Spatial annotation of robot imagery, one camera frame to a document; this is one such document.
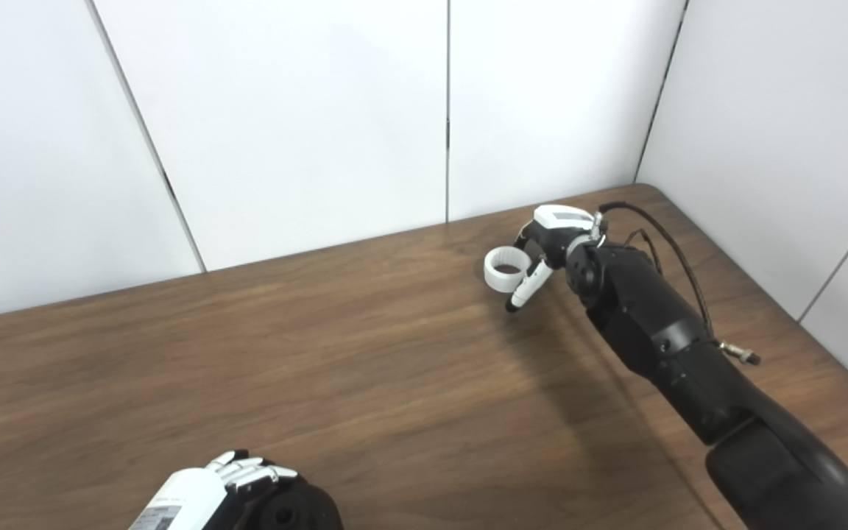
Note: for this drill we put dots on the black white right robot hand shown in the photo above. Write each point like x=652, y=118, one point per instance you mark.
x=560, y=224

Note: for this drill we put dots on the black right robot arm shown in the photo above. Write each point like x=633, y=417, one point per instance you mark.
x=674, y=346

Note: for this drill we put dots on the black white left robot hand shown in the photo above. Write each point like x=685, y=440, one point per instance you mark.
x=185, y=493

